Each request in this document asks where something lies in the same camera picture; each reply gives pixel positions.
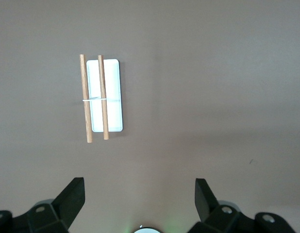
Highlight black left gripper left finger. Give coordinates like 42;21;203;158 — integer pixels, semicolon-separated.
0;177;85;233

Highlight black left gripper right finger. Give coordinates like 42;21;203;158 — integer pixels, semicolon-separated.
195;178;296;233

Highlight wooden rack rod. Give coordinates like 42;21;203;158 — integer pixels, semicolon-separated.
97;54;110;140
79;54;93;144

